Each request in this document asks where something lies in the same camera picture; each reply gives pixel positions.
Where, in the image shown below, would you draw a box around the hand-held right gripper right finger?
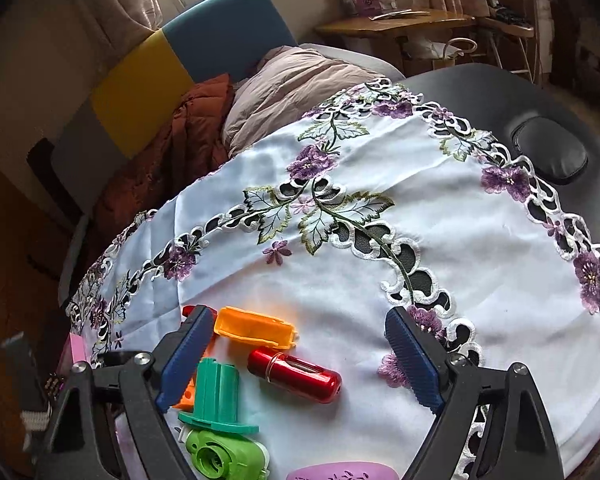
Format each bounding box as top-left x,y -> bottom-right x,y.
384,304 -> 567,480

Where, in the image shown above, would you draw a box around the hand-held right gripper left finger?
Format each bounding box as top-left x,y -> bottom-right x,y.
40,304 -> 218,480

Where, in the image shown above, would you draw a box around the teal flanged plastic piece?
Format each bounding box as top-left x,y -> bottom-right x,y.
178,357 -> 260,436

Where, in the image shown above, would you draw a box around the orange plastic box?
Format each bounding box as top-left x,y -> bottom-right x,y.
214,306 -> 299,351

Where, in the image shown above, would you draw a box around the green white plug adapter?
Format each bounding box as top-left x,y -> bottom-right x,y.
177,425 -> 271,480

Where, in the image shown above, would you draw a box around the pink shallow box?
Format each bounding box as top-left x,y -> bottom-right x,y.
57,334 -> 88,386

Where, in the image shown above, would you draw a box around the red metal cylinder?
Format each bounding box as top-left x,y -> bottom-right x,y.
247,346 -> 343,405

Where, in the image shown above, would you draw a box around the purple oval case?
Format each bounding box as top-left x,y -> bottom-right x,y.
286,464 -> 398,480

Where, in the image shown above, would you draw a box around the white floral embroidered tablecloth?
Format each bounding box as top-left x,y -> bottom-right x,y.
65,77 -> 600,480

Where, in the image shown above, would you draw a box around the rust brown quilt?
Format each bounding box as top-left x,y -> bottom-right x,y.
92,72 -> 236,231

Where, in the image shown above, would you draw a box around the black chair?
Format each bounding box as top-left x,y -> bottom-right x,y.
27,137 -> 88,216

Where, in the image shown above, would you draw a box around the black face cushion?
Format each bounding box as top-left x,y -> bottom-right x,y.
510,116 -> 590,186

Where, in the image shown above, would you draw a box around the grey yellow blue headboard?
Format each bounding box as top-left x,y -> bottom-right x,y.
55,0 -> 298,161

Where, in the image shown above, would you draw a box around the beige duvet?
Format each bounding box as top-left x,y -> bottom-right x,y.
222,45 -> 396,158

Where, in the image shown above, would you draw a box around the wooden desk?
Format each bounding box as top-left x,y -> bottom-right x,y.
315,7 -> 476,78

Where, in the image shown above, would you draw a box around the papers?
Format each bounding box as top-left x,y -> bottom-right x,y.
370,9 -> 431,22

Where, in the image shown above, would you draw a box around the small wooden table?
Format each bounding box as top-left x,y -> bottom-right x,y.
477,7 -> 536,81

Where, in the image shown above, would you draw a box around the white bag with ring handles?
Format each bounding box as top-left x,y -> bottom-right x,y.
402,37 -> 478,73

